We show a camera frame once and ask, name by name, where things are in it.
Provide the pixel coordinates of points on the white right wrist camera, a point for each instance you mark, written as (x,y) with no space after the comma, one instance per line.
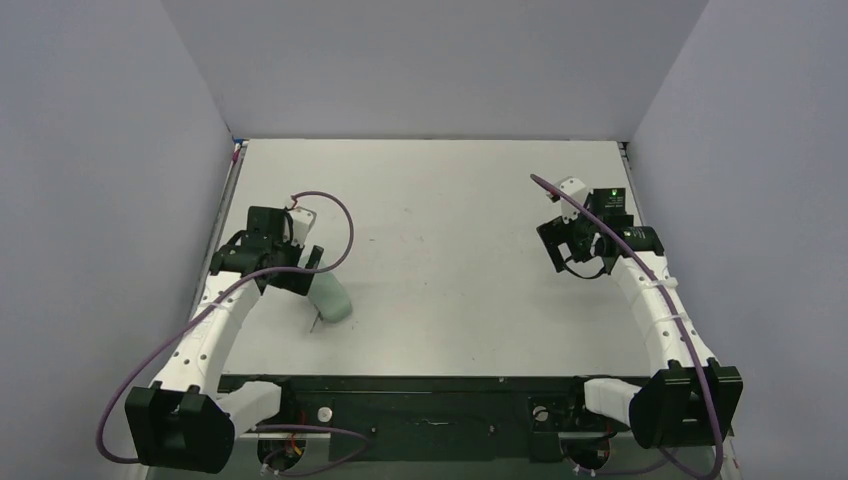
(578,192)

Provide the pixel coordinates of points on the mint green umbrella case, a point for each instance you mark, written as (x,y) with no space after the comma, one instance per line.
(330,299)

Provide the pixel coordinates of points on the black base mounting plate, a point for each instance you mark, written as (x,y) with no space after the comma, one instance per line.
(430,419)

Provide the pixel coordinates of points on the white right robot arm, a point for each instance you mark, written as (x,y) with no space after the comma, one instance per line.
(690,398)

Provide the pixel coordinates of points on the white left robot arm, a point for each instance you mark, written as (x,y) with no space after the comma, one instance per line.
(180,420)

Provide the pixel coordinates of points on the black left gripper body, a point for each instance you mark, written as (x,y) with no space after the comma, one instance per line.
(295,279)

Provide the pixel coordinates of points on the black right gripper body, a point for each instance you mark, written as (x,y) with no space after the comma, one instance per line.
(566,240)

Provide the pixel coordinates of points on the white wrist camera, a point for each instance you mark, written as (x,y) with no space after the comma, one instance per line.
(298,224)
(578,192)

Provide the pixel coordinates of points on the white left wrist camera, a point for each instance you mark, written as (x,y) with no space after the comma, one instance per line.
(298,224)

